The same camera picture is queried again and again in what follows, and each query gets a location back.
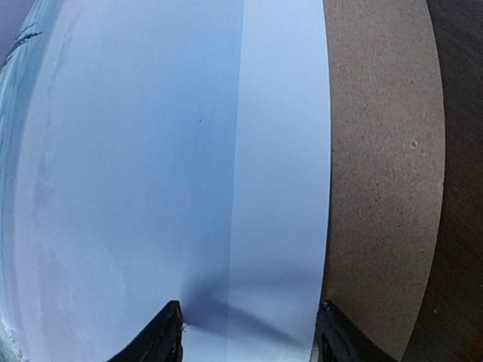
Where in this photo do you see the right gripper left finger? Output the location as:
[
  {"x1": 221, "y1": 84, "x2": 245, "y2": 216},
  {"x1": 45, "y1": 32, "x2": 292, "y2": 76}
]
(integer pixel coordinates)
[{"x1": 108, "y1": 300, "x2": 183, "y2": 362}]

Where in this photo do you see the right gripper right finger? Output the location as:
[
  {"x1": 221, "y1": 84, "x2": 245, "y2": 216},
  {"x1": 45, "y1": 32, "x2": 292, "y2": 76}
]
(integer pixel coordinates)
[{"x1": 316, "y1": 300, "x2": 396, "y2": 362}]

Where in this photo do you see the landscape photo print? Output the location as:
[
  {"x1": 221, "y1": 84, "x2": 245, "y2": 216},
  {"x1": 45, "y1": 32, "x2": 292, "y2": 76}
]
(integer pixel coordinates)
[{"x1": 1, "y1": 1, "x2": 331, "y2": 361}]

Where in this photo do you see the brown backing board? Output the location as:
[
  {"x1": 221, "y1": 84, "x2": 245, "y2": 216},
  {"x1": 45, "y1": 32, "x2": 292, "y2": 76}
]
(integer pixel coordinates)
[{"x1": 323, "y1": 1, "x2": 445, "y2": 360}]

